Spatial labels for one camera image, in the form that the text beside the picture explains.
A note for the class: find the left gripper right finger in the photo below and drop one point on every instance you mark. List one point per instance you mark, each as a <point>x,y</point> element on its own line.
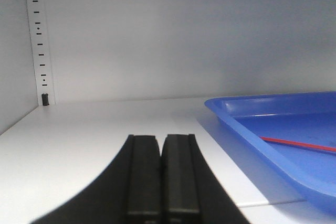
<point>191,192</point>

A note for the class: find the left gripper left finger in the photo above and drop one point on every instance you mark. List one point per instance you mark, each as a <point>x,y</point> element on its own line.
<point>127,191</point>

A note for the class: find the red plastic spoon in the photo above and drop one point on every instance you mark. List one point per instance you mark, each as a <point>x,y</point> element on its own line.
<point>299,144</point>

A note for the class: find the black shelf clip left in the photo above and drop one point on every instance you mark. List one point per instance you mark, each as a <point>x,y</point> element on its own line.
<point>45,99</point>

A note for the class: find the blue plastic tray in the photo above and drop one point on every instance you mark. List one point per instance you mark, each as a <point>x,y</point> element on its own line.
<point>300,117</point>

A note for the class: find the slotted cabinet rail left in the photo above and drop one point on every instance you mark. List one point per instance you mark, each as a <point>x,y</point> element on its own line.
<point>40,48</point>

